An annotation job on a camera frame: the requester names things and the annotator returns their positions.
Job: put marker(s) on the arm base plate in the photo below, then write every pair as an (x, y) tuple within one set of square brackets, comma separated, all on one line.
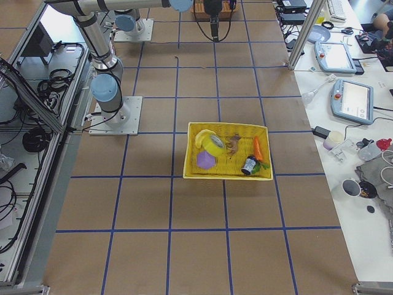
[(146, 36), (125, 122)]

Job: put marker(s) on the brown wicker basket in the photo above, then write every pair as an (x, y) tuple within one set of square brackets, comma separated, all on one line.
[(228, 10)]

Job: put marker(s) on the grey cloth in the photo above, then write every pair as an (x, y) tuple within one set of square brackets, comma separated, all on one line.
[(378, 172)]

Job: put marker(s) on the yellow tape roll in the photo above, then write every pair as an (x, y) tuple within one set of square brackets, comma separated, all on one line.
[(213, 145)]

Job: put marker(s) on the orange toy carrot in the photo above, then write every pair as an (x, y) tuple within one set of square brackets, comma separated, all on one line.
[(257, 150)]

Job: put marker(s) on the light blue plate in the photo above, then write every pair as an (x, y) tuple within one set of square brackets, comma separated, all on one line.
[(319, 34)]

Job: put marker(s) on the teach pendant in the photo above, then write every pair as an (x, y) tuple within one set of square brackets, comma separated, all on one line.
[(334, 57), (352, 101)]

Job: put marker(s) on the far teach pendant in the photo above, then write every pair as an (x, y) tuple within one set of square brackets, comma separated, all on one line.
[(334, 57)]

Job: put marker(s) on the aluminium frame post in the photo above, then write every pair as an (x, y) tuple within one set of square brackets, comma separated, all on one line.
[(315, 9)]

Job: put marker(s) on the small dark can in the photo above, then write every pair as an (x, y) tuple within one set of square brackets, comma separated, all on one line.
[(249, 165)]

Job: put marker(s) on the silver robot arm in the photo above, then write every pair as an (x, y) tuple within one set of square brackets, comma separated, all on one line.
[(105, 87), (129, 21)]

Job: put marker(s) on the near teach pendant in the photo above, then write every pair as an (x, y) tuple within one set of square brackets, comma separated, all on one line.
[(352, 101)]

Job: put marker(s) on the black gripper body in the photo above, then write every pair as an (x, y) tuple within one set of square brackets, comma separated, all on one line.
[(212, 7)]

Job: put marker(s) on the brown toy lion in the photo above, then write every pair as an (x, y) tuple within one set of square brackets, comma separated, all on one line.
[(232, 146)]

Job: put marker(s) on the light bulb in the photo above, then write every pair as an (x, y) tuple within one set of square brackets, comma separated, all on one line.
[(308, 97)]

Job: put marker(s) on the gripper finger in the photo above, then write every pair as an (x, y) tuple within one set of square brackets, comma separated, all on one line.
[(212, 27), (216, 29)]

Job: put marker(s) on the black power adapter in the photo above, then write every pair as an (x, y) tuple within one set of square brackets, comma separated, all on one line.
[(321, 132)]

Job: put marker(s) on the yellow toy banana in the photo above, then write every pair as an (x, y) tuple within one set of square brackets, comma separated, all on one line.
[(201, 135)]

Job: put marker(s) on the purple foam block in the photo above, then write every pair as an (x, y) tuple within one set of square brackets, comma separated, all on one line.
[(205, 160)]

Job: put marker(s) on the lavender cup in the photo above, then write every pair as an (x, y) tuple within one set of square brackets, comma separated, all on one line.
[(333, 139)]

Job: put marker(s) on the white mug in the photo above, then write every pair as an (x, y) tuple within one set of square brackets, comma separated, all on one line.
[(351, 187)]

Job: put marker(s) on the yellow plastic basket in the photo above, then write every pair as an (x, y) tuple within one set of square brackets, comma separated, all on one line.
[(229, 167)]

